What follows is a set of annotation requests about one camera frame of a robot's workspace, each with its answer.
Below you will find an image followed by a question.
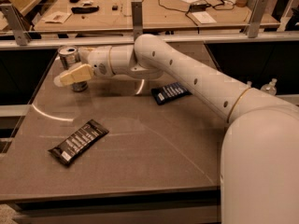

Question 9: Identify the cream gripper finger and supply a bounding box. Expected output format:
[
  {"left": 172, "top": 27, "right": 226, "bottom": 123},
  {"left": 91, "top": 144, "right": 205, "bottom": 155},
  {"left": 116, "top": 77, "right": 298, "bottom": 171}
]
[
  {"left": 78, "top": 47, "right": 94, "bottom": 62},
  {"left": 53, "top": 63, "right": 94, "bottom": 87}
]

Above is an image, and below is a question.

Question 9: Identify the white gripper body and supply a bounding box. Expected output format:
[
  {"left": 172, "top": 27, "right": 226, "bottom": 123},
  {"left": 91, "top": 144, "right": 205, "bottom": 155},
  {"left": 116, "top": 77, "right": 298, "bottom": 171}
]
[{"left": 88, "top": 46, "right": 113, "bottom": 77}]

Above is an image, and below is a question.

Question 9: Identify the silver drink can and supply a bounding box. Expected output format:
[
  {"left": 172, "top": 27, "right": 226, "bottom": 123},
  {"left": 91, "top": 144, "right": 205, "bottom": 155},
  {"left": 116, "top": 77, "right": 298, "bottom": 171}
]
[{"left": 58, "top": 46, "right": 88, "bottom": 92}]

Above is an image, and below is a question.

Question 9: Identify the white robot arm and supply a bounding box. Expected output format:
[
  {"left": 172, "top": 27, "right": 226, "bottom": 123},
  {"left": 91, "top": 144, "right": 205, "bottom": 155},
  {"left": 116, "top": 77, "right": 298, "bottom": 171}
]
[{"left": 54, "top": 35, "right": 299, "bottom": 224}]

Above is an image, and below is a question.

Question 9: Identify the tan envelope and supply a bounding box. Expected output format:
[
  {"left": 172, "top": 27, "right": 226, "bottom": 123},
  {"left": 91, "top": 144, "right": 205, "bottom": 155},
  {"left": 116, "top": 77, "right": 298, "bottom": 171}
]
[{"left": 42, "top": 11, "right": 71, "bottom": 24}]

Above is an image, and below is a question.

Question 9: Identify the black flat device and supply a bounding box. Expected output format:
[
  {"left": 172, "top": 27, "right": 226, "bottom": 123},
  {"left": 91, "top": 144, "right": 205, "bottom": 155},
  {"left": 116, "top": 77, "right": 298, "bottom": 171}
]
[{"left": 71, "top": 6, "right": 99, "bottom": 14}]

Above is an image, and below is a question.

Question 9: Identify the wooden background desk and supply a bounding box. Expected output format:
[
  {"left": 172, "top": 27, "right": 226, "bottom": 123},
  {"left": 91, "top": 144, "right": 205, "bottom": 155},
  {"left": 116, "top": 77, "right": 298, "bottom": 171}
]
[{"left": 35, "top": 0, "right": 251, "bottom": 34}]

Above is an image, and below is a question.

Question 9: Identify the black snack bar wrapper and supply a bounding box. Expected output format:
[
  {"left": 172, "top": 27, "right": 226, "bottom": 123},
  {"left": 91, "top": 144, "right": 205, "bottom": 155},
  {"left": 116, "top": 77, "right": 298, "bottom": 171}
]
[{"left": 49, "top": 119, "right": 109, "bottom": 166}]

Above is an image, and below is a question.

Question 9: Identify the blue snack bar wrapper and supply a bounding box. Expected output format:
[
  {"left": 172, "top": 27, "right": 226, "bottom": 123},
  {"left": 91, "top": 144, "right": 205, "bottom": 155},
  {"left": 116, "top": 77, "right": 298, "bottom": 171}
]
[{"left": 151, "top": 82, "right": 191, "bottom": 105}]

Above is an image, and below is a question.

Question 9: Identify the white paper card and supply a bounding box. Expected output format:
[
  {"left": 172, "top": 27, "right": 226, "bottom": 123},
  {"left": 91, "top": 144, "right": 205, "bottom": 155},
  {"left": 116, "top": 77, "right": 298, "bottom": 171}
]
[{"left": 192, "top": 11, "right": 216, "bottom": 24}]

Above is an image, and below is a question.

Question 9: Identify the black power adapter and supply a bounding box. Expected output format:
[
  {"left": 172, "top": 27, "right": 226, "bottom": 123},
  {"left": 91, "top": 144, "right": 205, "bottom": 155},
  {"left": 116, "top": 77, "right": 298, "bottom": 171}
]
[{"left": 189, "top": 3, "right": 210, "bottom": 12}]

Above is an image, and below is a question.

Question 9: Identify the clear plastic bottle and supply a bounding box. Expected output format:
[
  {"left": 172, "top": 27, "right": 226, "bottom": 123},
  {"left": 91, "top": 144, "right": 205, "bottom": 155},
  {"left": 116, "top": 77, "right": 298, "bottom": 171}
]
[{"left": 261, "top": 78, "right": 277, "bottom": 95}]

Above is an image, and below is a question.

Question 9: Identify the middle metal bracket post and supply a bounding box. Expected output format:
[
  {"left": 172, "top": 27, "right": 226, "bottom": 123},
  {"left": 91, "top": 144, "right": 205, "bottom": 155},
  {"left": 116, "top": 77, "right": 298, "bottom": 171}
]
[{"left": 131, "top": 0, "right": 143, "bottom": 39}]

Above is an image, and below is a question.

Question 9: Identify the metal bracket post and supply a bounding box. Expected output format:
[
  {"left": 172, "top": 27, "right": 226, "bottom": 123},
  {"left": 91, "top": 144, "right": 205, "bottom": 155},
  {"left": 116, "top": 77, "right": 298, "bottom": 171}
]
[
  {"left": 245, "top": 0, "right": 268, "bottom": 38},
  {"left": 0, "top": 3, "right": 31, "bottom": 46},
  {"left": 131, "top": 0, "right": 143, "bottom": 39}
]

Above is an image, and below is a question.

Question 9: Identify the left metal bracket post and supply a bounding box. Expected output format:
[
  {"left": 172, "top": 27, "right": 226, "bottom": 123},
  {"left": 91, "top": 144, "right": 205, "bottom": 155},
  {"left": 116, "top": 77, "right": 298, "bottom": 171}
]
[{"left": 0, "top": 3, "right": 31, "bottom": 46}]

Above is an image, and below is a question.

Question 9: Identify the black cable on desk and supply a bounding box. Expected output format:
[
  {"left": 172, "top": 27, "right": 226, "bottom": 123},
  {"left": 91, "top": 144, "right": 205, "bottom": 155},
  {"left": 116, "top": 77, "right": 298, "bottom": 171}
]
[{"left": 157, "top": 0, "right": 235, "bottom": 27}]

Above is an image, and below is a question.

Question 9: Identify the right metal bracket post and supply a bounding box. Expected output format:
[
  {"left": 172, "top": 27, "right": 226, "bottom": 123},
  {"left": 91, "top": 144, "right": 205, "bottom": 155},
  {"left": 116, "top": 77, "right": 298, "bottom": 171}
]
[{"left": 245, "top": 0, "right": 268, "bottom": 38}]

